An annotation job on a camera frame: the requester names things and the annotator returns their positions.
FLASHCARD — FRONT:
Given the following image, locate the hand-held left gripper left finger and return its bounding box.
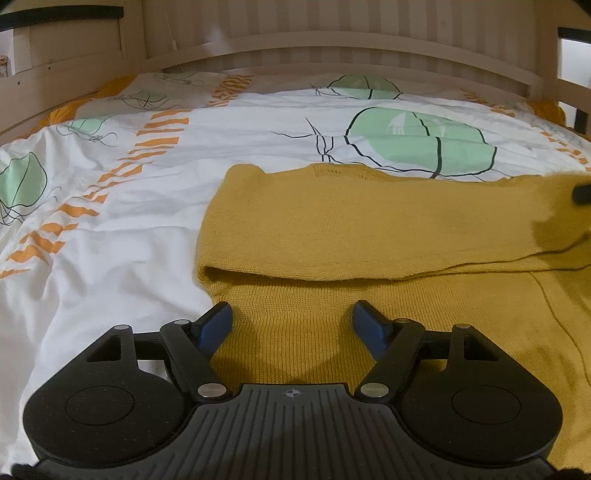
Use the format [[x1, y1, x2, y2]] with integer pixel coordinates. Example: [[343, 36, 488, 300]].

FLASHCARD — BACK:
[[86, 301, 234, 401]]

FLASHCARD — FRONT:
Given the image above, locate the mustard yellow knit sweater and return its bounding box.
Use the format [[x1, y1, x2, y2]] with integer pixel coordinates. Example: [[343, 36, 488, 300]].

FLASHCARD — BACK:
[[198, 162, 591, 472]]

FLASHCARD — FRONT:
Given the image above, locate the orange bed sheet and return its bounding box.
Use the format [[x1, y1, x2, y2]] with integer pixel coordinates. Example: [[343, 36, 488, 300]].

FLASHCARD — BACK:
[[34, 76, 139, 130]]

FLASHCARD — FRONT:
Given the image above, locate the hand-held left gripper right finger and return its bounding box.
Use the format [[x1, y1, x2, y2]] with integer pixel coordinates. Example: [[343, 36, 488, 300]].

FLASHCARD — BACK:
[[352, 300, 502, 401]]

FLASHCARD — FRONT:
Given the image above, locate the white leaf-print duvet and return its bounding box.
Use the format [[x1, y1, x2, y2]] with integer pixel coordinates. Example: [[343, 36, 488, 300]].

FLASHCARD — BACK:
[[0, 71, 591, 457]]

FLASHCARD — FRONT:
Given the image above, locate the wooden bed frame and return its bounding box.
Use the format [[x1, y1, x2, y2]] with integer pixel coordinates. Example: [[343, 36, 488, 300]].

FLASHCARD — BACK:
[[0, 0, 591, 146]]

